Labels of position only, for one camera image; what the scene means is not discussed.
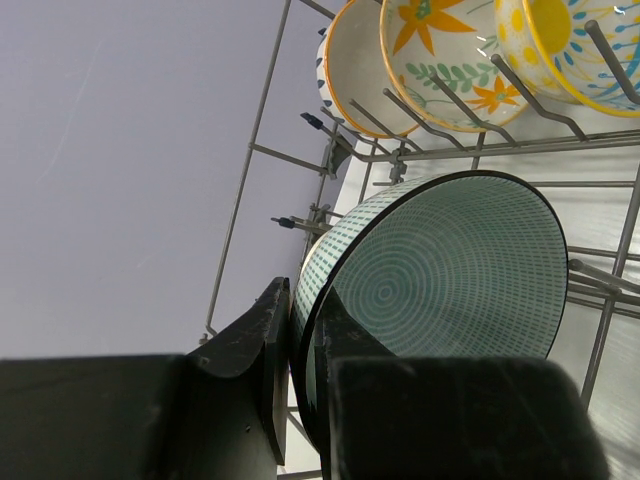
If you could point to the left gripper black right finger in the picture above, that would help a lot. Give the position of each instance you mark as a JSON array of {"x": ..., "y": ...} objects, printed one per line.
[{"x": 386, "y": 417}]

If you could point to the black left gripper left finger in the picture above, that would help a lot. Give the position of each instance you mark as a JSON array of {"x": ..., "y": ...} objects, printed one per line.
[{"x": 218, "y": 412}]

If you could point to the plain teal bowl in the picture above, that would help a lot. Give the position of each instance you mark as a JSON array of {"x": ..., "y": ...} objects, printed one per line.
[{"x": 473, "y": 263}]

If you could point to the orange flower bowl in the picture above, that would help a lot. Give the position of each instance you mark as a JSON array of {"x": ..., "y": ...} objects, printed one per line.
[{"x": 454, "y": 40}]

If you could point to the teal yellow sun bowl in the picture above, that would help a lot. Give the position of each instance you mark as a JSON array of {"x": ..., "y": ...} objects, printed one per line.
[{"x": 546, "y": 44}]

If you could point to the grey wire dish rack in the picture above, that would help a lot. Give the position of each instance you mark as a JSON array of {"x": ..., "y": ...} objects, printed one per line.
[{"x": 548, "y": 130}]

